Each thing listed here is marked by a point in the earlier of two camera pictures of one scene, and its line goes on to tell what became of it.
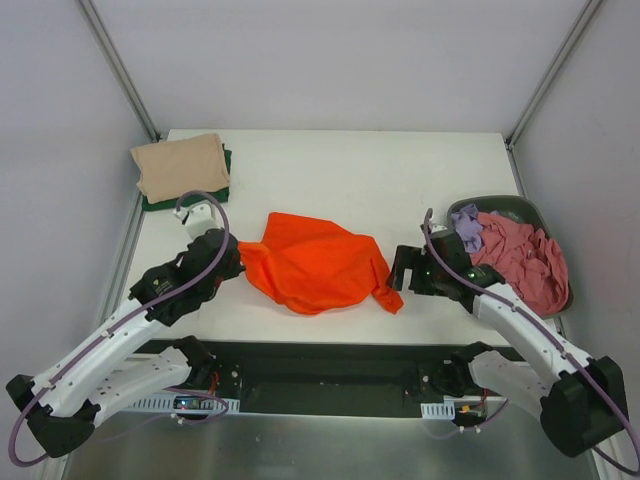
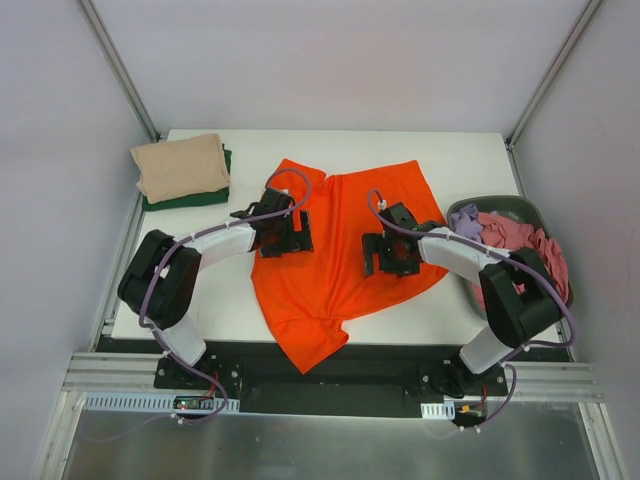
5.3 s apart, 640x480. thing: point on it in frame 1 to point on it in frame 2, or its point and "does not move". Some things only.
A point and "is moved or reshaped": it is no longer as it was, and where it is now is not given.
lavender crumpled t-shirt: (469, 227) does not move
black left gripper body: (228, 259) to (298, 232)
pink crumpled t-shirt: (529, 261) does not move
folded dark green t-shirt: (215, 196) does not move
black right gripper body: (417, 270) to (376, 254)
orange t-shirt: (315, 266) is moved or reshaped
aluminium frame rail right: (581, 21) does not move
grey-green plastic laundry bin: (523, 208) does not move
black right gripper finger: (409, 257) to (371, 245)
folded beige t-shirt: (175, 168) does not move
